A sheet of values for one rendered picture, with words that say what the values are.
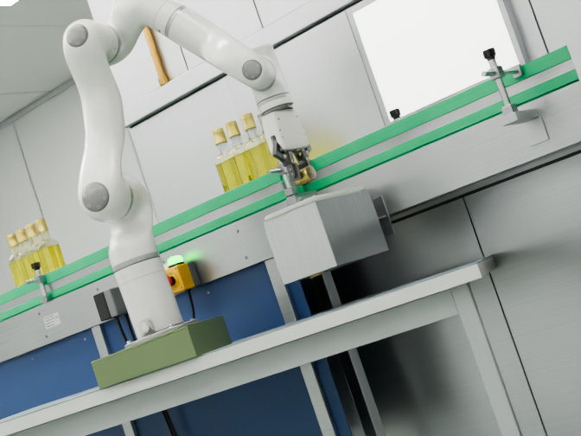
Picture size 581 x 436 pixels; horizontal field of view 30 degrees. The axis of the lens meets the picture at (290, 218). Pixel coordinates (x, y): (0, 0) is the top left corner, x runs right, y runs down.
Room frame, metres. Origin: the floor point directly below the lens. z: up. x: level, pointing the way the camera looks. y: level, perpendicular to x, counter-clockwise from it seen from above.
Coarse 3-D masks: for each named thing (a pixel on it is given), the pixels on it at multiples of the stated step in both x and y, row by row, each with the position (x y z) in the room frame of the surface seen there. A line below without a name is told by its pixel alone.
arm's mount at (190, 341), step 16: (208, 320) 2.67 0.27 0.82; (224, 320) 2.78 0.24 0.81; (160, 336) 2.54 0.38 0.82; (176, 336) 2.53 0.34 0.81; (192, 336) 2.54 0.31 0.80; (208, 336) 2.64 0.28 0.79; (224, 336) 2.74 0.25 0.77; (128, 352) 2.56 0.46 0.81; (144, 352) 2.55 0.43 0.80; (160, 352) 2.55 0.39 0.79; (176, 352) 2.54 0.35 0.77; (192, 352) 2.53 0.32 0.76; (96, 368) 2.59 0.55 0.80; (112, 368) 2.58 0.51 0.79; (128, 368) 2.57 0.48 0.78; (144, 368) 2.56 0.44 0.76; (160, 368) 2.55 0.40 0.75; (112, 384) 2.58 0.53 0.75
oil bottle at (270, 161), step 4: (264, 132) 2.91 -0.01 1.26; (260, 136) 2.92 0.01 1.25; (264, 136) 2.91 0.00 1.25; (260, 140) 2.91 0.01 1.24; (264, 140) 2.91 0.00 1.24; (260, 144) 2.92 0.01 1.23; (264, 144) 2.91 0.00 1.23; (260, 148) 2.92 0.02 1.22; (264, 148) 2.91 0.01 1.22; (268, 148) 2.90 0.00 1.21; (264, 152) 2.92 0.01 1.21; (268, 152) 2.91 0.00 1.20; (264, 156) 2.92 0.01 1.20; (268, 156) 2.91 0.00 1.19; (272, 156) 2.90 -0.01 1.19; (264, 160) 2.92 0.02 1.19; (268, 160) 2.91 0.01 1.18; (272, 160) 2.90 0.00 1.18; (276, 160) 2.90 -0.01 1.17; (268, 164) 2.92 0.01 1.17; (272, 164) 2.91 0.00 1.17; (276, 164) 2.90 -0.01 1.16; (268, 168) 2.92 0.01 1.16; (272, 168) 2.91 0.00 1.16
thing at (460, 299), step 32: (384, 320) 2.48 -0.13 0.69; (416, 320) 2.46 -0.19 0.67; (480, 320) 2.42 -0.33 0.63; (288, 352) 2.54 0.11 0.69; (320, 352) 2.52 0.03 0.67; (480, 352) 2.43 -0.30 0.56; (160, 384) 2.64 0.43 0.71; (192, 384) 2.60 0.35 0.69; (224, 384) 2.58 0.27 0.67; (64, 416) 2.70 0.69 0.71; (96, 416) 2.66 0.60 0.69; (128, 416) 2.64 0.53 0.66; (512, 416) 2.42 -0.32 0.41
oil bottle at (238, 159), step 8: (240, 144) 2.98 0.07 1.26; (232, 152) 2.98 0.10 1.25; (240, 152) 2.97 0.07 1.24; (232, 160) 2.99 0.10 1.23; (240, 160) 2.97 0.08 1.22; (232, 168) 3.00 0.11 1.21; (240, 168) 2.98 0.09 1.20; (248, 168) 2.97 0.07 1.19; (240, 176) 2.98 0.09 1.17; (248, 176) 2.97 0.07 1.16; (240, 184) 2.99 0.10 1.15
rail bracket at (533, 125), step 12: (492, 48) 2.33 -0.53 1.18; (492, 60) 2.33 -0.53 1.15; (492, 72) 2.31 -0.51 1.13; (504, 72) 2.36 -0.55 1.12; (516, 72) 2.40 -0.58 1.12; (504, 96) 2.33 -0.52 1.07; (504, 108) 2.33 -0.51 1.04; (516, 108) 2.34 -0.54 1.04; (504, 120) 2.33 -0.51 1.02; (516, 120) 2.32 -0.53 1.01; (528, 120) 2.41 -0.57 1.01; (540, 120) 2.39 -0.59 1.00; (528, 132) 2.42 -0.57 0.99; (540, 132) 2.40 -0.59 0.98
